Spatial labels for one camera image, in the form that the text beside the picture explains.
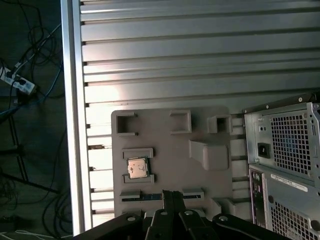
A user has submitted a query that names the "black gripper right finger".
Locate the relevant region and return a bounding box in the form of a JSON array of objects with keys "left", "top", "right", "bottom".
[{"left": 172, "top": 190, "right": 297, "bottom": 240}]

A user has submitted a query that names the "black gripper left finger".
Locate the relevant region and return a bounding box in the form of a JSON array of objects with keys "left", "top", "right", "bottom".
[{"left": 72, "top": 189, "right": 180, "bottom": 240}]

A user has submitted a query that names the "silver CPU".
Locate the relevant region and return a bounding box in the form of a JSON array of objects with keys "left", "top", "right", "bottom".
[{"left": 126, "top": 156, "right": 151, "bottom": 180}]

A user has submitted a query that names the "dark RAM stick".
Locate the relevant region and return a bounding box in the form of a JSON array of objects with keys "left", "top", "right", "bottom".
[{"left": 121, "top": 192, "right": 201, "bottom": 202}]

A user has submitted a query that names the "grey parts rack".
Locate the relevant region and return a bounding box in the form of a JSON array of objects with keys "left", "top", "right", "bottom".
[{"left": 110, "top": 106, "right": 251, "bottom": 227}]

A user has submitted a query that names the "black PC case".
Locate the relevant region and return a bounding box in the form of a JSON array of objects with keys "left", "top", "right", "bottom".
[{"left": 241, "top": 91, "right": 320, "bottom": 240}]

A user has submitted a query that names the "grey power supply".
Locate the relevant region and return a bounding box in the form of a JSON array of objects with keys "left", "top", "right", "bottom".
[{"left": 253, "top": 113, "right": 316, "bottom": 182}]

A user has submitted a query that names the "white power strip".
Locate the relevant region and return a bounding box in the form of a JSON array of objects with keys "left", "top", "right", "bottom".
[{"left": 0, "top": 66, "right": 37, "bottom": 95}]

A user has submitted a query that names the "blue floor cable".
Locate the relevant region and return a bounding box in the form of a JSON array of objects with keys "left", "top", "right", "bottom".
[{"left": 0, "top": 59, "right": 64, "bottom": 116}]

